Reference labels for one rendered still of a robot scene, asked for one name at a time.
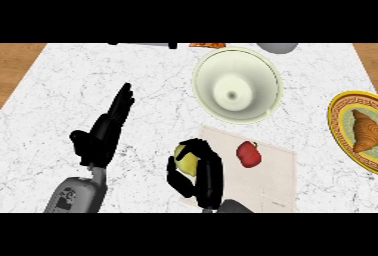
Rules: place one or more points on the beige placemat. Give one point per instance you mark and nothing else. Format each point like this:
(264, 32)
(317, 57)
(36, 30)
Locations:
(267, 180)

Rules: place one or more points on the black and white appliance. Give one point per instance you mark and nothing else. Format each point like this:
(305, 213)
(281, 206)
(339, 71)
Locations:
(148, 44)

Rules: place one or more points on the pale green bowl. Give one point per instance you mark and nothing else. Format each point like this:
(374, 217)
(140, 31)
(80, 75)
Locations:
(238, 85)

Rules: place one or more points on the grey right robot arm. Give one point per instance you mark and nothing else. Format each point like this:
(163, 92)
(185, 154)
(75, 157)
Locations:
(234, 206)

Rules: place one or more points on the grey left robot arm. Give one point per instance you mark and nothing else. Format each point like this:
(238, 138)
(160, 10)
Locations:
(79, 195)

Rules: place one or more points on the brown croissant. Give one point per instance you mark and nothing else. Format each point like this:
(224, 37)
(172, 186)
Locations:
(365, 131)

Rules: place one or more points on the grey rounded object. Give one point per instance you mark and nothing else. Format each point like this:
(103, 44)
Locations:
(278, 47)

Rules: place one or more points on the yellow patterned plate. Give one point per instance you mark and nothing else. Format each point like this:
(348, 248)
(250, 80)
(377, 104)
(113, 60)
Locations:
(355, 131)

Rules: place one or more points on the red bell pepper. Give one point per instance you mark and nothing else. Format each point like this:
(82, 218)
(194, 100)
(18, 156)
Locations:
(249, 154)

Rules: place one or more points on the yellow lemon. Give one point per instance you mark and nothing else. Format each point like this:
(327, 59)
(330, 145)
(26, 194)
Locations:
(187, 164)

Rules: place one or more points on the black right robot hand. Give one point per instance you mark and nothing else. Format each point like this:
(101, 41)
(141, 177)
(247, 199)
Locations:
(207, 180)

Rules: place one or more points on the orange patterned object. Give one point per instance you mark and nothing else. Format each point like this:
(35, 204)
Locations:
(207, 45)

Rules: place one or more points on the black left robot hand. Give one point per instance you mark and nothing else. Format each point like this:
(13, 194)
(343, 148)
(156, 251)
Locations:
(101, 135)

